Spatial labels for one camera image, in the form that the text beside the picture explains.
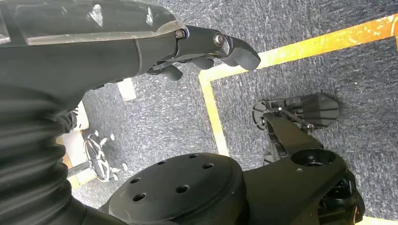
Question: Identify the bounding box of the chrome star chair base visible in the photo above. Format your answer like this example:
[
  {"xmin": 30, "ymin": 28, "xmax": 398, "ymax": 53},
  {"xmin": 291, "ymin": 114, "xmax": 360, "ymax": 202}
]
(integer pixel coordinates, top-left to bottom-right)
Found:
[{"xmin": 82, "ymin": 130, "xmax": 129, "ymax": 183}]

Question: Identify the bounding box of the white desk leg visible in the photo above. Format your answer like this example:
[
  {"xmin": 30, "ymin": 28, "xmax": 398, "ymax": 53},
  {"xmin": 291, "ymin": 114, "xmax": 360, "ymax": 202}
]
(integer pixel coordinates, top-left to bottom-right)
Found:
[{"xmin": 117, "ymin": 77, "xmax": 138, "ymax": 102}]

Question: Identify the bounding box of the white desk side panel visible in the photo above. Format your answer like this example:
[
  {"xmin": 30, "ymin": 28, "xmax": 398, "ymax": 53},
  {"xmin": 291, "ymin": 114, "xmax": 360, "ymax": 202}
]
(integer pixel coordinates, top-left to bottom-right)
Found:
[{"xmin": 56, "ymin": 101, "xmax": 98, "ymax": 191}]

